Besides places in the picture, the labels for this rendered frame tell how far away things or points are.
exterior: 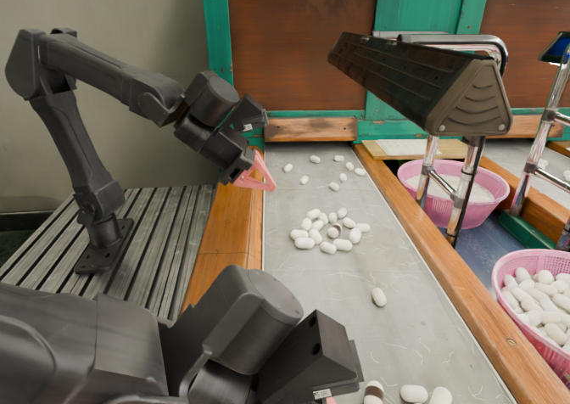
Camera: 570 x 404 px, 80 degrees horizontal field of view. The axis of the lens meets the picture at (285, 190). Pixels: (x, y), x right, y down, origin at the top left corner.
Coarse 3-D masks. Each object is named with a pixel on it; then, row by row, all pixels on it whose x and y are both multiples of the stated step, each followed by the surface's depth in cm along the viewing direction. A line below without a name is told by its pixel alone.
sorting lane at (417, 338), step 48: (288, 192) 88; (336, 192) 88; (288, 240) 69; (384, 240) 69; (288, 288) 57; (336, 288) 57; (384, 288) 57; (432, 288) 57; (384, 336) 48; (432, 336) 48; (384, 384) 42; (432, 384) 42; (480, 384) 42
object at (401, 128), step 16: (368, 128) 113; (384, 128) 113; (400, 128) 113; (416, 128) 114; (256, 144) 114; (272, 144) 121; (288, 144) 121; (304, 144) 121; (320, 144) 121; (336, 144) 121; (352, 144) 116; (496, 144) 121; (512, 144) 121; (528, 144) 121; (384, 160) 118
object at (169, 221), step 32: (128, 192) 103; (160, 192) 103; (192, 192) 103; (64, 224) 87; (160, 224) 87; (192, 224) 90; (32, 256) 75; (64, 256) 75; (128, 256) 75; (160, 256) 75; (192, 256) 75; (32, 288) 66; (64, 288) 66; (96, 288) 66; (128, 288) 67; (160, 288) 66
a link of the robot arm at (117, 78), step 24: (24, 48) 56; (48, 48) 56; (72, 48) 56; (24, 72) 58; (72, 72) 58; (96, 72) 56; (120, 72) 55; (144, 72) 58; (24, 96) 61; (120, 96) 56; (168, 96) 55
